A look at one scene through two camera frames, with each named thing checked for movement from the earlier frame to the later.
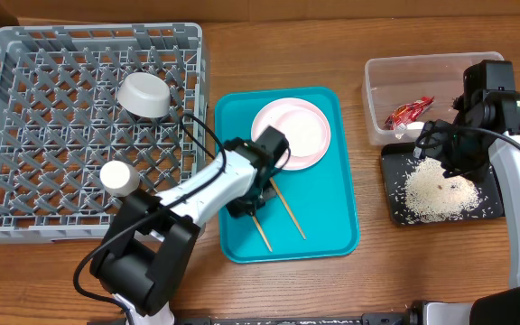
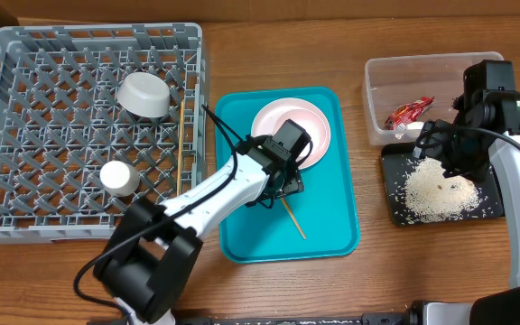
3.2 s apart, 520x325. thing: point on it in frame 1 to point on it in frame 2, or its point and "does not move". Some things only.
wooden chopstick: [262, 233] to [182, 115]
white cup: [119, 179] does not move
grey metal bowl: [144, 94] does not move
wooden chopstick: [284, 200] does not move
